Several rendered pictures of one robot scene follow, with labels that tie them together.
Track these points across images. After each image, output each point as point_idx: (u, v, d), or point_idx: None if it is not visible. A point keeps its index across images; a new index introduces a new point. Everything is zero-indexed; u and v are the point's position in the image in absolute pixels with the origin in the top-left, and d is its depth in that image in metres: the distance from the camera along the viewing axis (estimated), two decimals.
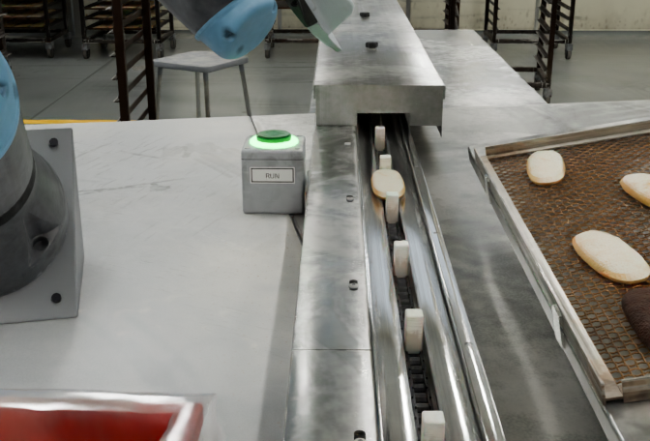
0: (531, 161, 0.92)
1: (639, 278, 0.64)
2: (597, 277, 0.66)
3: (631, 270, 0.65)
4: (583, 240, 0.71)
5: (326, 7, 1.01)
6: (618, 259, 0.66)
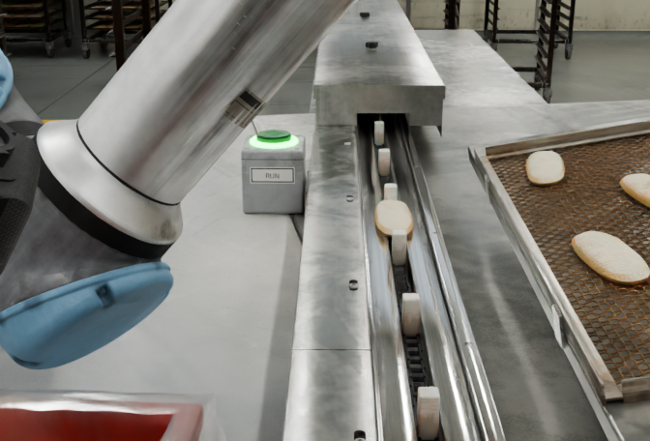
0: (530, 161, 0.92)
1: (639, 279, 0.64)
2: (597, 277, 0.66)
3: (630, 271, 0.65)
4: (582, 241, 0.71)
5: None
6: (618, 260, 0.66)
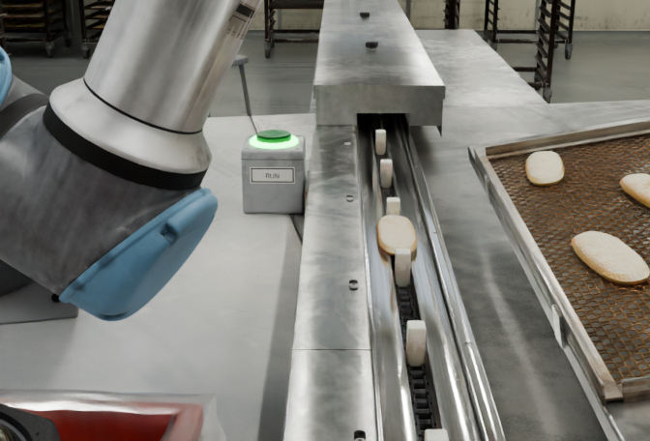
0: (530, 161, 0.92)
1: (638, 279, 0.64)
2: (597, 277, 0.66)
3: (630, 271, 0.65)
4: (582, 241, 0.71)
5: None
6: (617, 260, 0.66)
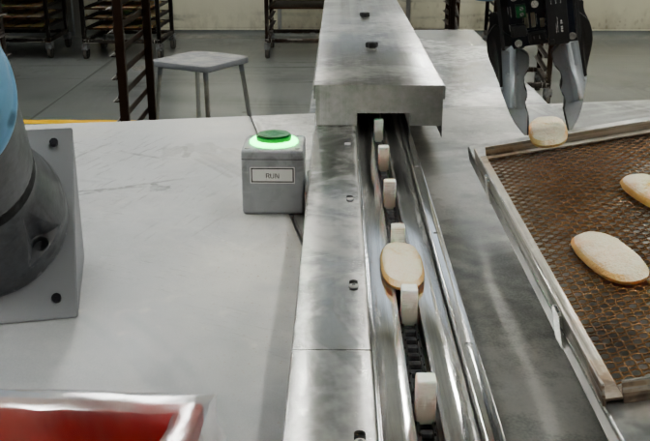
0: (533, 126, 0.90)
1: (638, 279, 0.64)
2: (597, 277, 0.66)
3: (630, 271, 0.65)
4: (582, 241, 0.71)
5: (510, 81, 0.86)
6: (617, 260, 0.66)
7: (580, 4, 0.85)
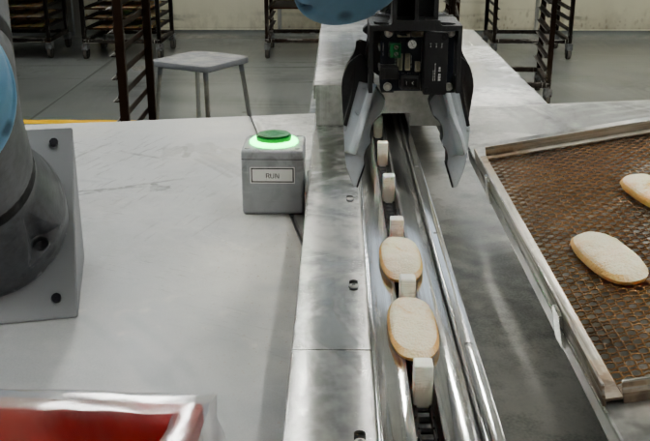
0: (385, 249, 0.81)
1: (637, 279, 0.64)
2: (597, 277, 0.66)
3: (629, 271, 0.65)
4: (581, 241, 0.71)
5: (358, 123, 0.74)
6: (616, 260, 0.66)
7: None
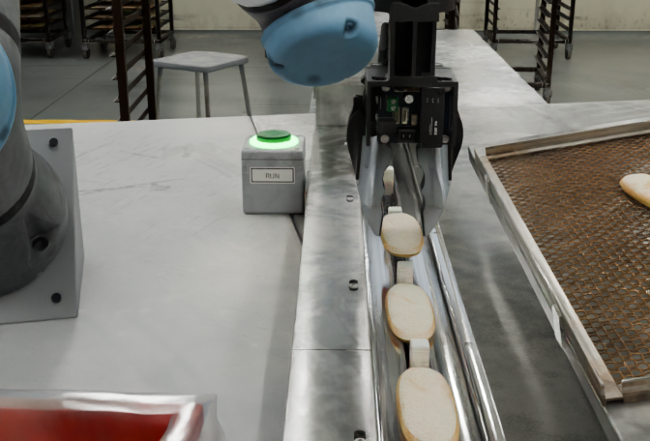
0: (393, 302, 0.71)
1: (406, 253, 0.75)
2: (597, 277, 0.66)
3: (402, 246, 0.76)
4: (388, 218, 0.82)
5: (369, 177, 0.76)
6: (399, 236, 0.78)
7: None
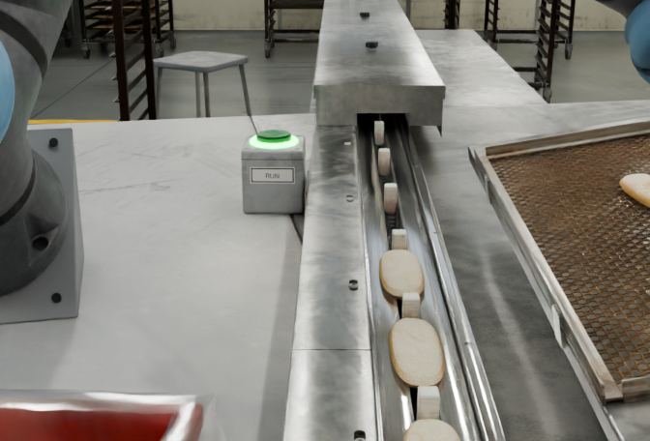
0: (398, 339, 0.65)
1: None
2: (597, 277, 0.66)
3: (402, 287, 0.74)
4: (388, 255, 0.80)
5: None
6: (399, 277, 0.75)
7: None
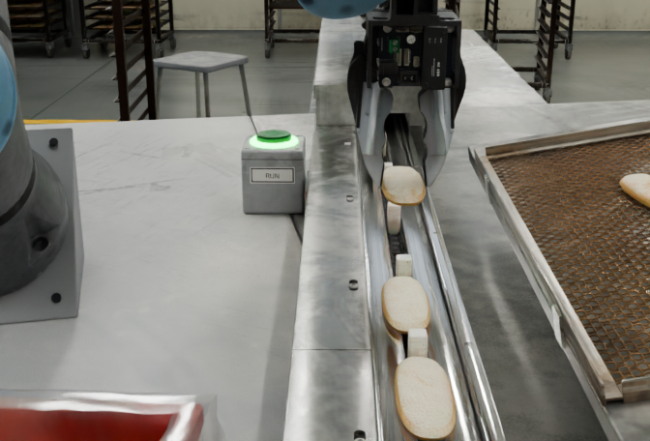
0: (403, 383, 0.59)
1: None
2: (597, 277, 0.66)
3: (407, 321, 0.68)
4: (391, 283, 0.74)
5: (369, 124, 0.74)
6: (403, 308, 0.69)
7: None
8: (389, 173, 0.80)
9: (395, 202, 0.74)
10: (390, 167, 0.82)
